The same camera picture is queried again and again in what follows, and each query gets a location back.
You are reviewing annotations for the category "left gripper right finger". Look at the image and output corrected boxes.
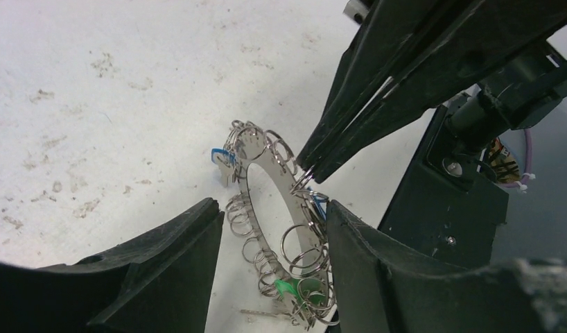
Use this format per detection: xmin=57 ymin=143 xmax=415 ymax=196
xmin=326 ymin=201 xmax=567 ymax=332

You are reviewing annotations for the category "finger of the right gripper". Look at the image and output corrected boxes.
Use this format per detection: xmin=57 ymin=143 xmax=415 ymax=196
xmin=297 ymin=1 xmax=485 ymax=171

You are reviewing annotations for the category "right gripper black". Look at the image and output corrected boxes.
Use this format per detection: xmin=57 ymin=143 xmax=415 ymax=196
xmin=311 ymin=1 xmax=567 ymax=183

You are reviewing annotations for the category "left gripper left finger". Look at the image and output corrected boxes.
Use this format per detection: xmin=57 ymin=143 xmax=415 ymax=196
xmin=0 ymin=198 xmax=225 ymax=332

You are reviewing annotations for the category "metal disc with key rings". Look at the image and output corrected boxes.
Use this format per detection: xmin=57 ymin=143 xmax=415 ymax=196
xmin=222 ymin=120 xmax=339 ymax=330

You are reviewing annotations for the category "key with green tag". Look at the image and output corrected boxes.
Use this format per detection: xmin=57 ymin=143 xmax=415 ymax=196
xmin=239 ymin=278 xmax=328 ymax=326

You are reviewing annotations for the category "key with blue tag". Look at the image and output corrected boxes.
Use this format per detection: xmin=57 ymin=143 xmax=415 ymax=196
xmin=307 ymin=187 xmax=329 ymax=220
xmin=211 ymin=148 xmax=237 ymax=187

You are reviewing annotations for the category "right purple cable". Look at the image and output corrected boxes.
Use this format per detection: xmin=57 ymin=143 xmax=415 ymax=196
xmin=499 ymin=128 xmax=537 ymax=191

